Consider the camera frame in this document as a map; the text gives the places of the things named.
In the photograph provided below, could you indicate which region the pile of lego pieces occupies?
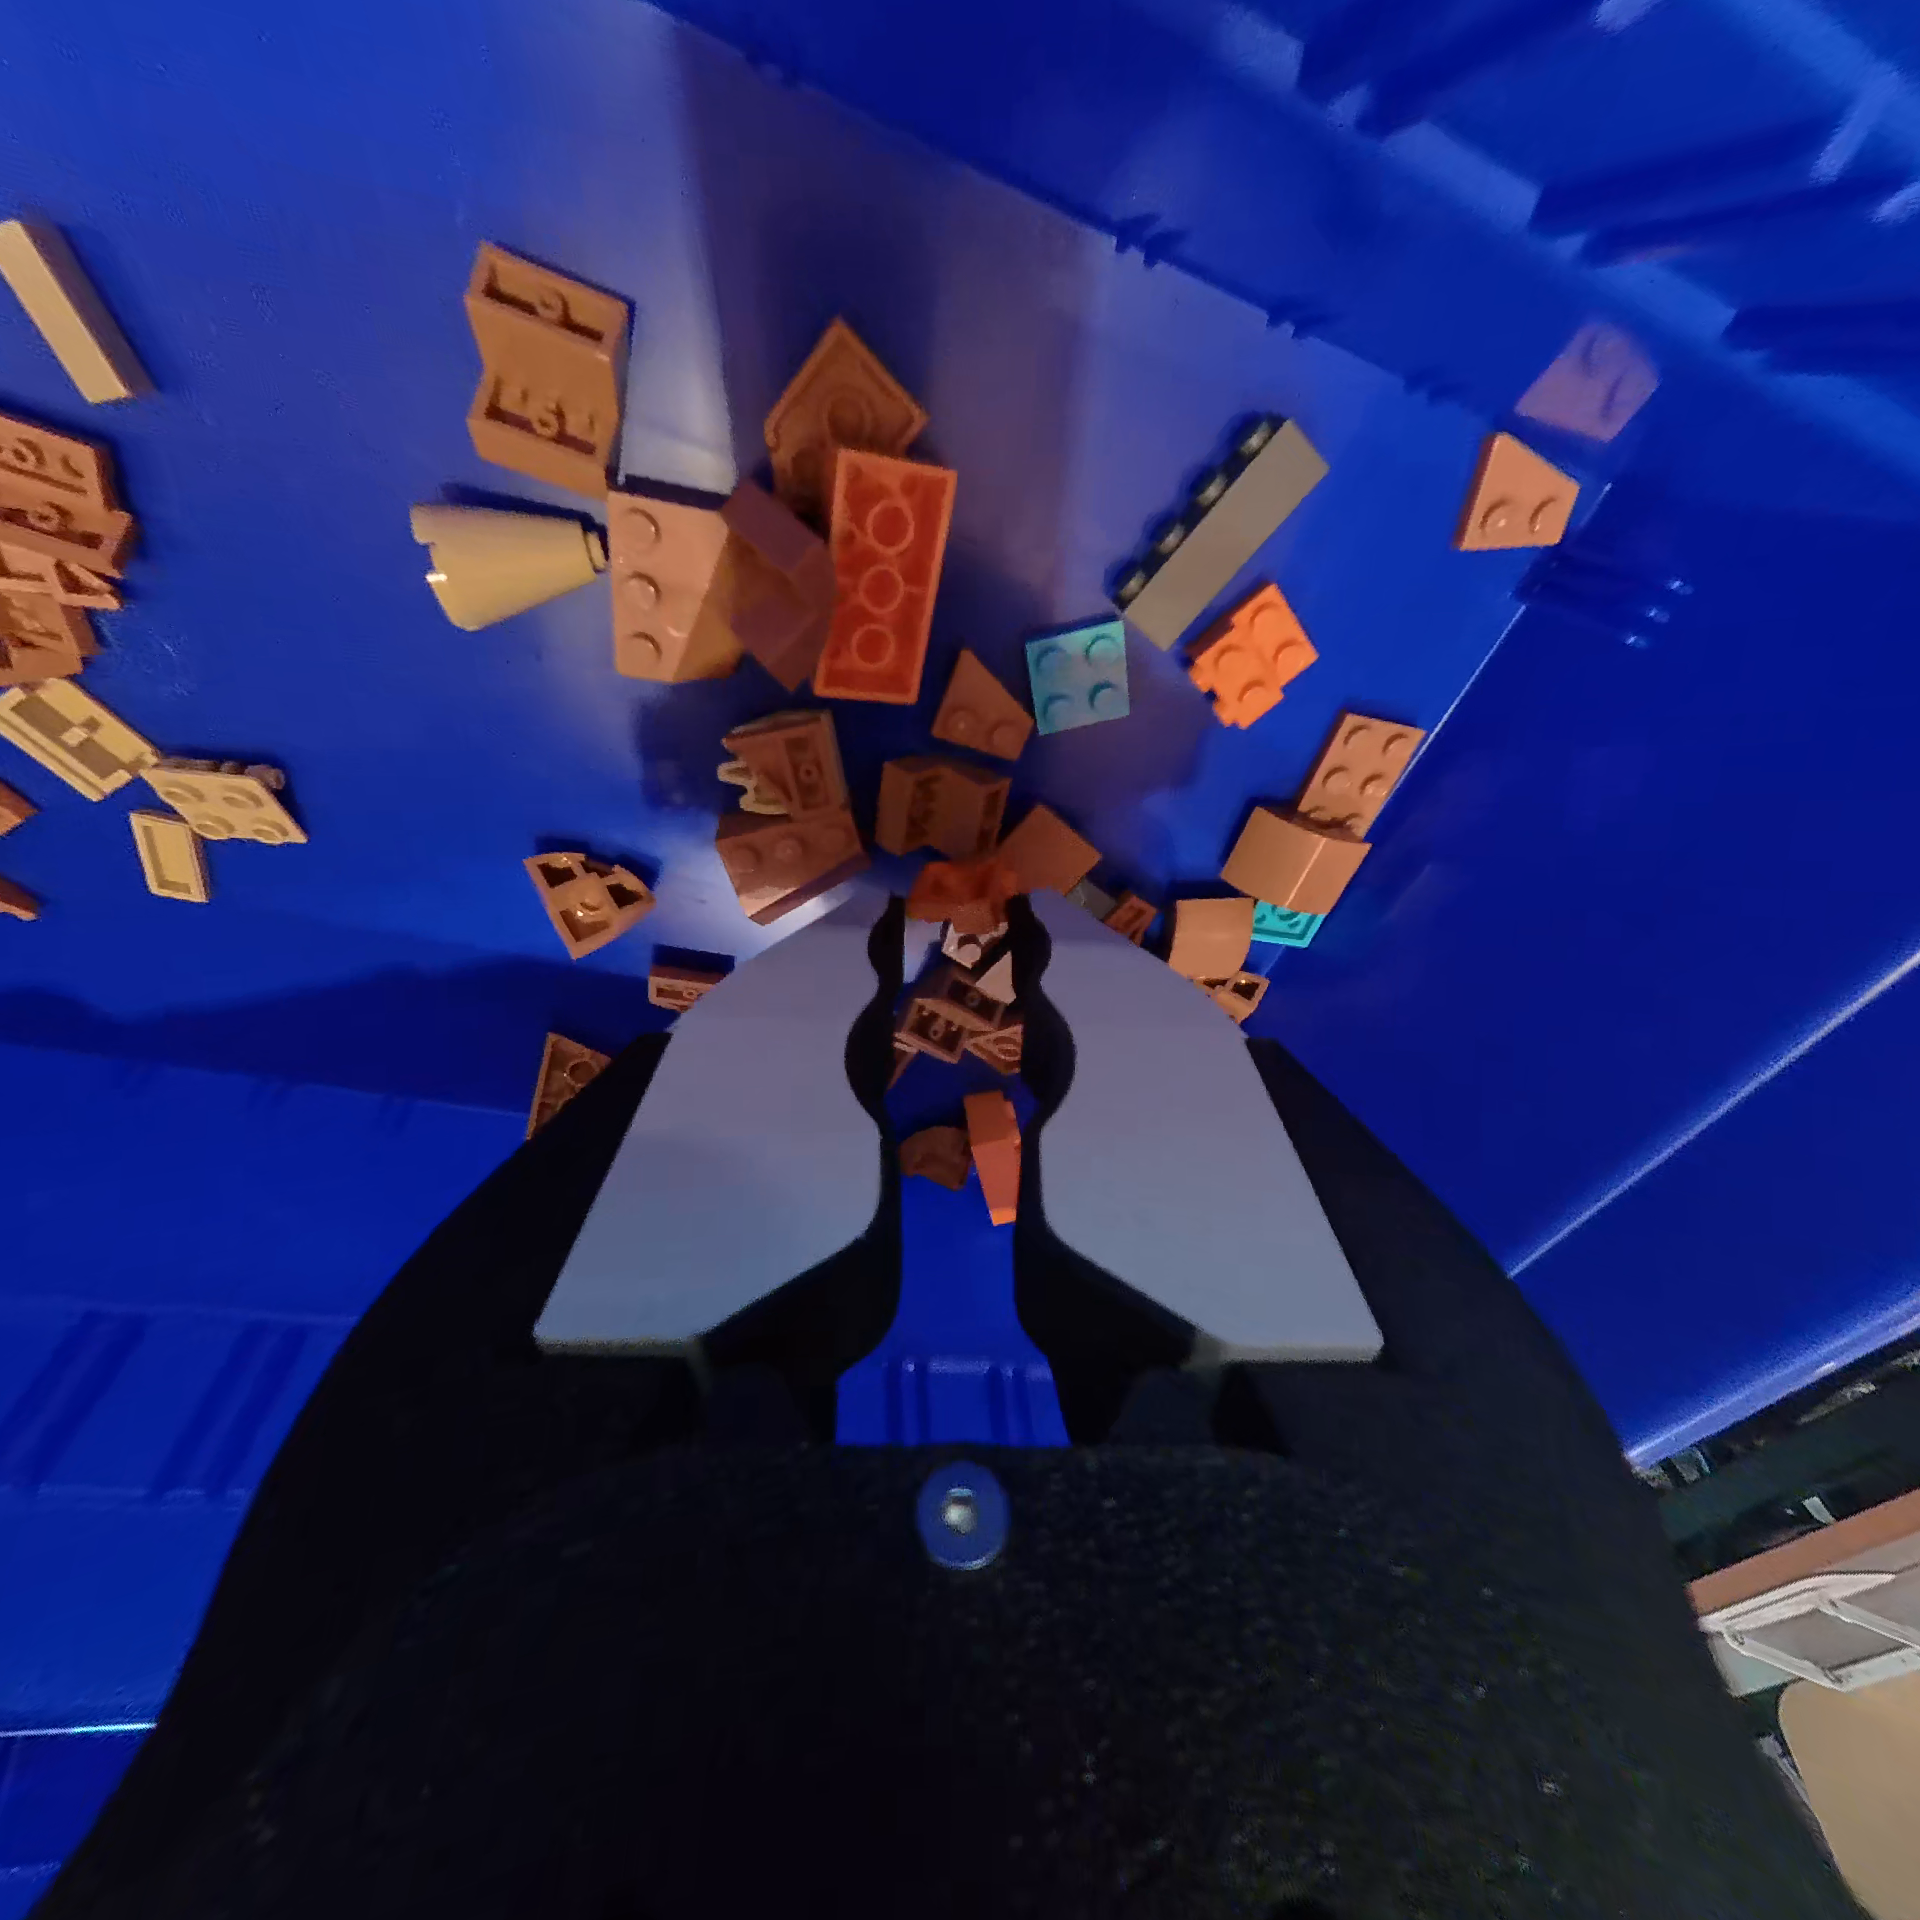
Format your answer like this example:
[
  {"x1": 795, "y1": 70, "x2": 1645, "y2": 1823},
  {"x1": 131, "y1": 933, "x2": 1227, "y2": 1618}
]
[{"x1": 0, "y1": 218, "x2": 1660, "y2": 1229}]

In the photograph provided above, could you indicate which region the orange-brown lego tile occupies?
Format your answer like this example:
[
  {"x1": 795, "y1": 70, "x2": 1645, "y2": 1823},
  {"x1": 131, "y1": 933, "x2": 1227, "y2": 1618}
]
[{"x1": 907, "y1": 852, "x2": 1026, "y2": 933}]

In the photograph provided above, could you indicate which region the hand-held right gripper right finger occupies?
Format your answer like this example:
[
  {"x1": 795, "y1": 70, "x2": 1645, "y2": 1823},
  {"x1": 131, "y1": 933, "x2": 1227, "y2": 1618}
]
[{"x1": 1000, "y1": 891, "x2": 1387, "y2": 1361}]

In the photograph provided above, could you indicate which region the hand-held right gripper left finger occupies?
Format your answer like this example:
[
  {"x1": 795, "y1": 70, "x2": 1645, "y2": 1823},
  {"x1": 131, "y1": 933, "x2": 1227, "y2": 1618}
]
[{"x1": 534, "y1": 891, "x2": 911, "y2": 1361}]

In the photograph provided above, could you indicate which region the blue plastic bin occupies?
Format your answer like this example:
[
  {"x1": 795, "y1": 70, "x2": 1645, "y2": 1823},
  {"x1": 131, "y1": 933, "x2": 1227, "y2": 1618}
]
[{"x1": 0, "y1": 0, "x2": 1920, "y2": 1775}]

